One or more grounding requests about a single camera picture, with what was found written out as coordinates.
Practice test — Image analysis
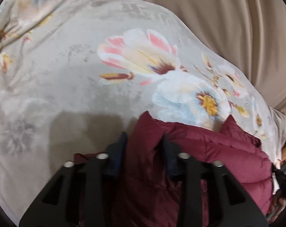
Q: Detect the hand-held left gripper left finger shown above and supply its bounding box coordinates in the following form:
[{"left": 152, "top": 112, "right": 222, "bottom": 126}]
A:
[{"left": 19, "top": 132, "right": 128, "bottom": 227}]

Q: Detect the floral fleece blanket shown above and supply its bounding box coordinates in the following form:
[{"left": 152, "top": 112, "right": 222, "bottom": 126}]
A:
[{"left": 0, "top": 0, "right": 286, "bottom": 227}]

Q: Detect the maroon puffer jacket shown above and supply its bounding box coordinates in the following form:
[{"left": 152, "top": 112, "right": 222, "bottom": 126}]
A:
[{"left": 73, "top": 111, "right": 275, "bottom": 227}]

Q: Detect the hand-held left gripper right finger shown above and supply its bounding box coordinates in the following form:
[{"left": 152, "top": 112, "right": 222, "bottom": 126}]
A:
[{"left": 161, "top": 134, "right": 269, "bottom": 227}]

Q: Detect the beige curtain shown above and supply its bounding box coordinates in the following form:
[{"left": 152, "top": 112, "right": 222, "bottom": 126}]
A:
[{"left": 52, "top": 0, "right": 286, "bottom": 124}]

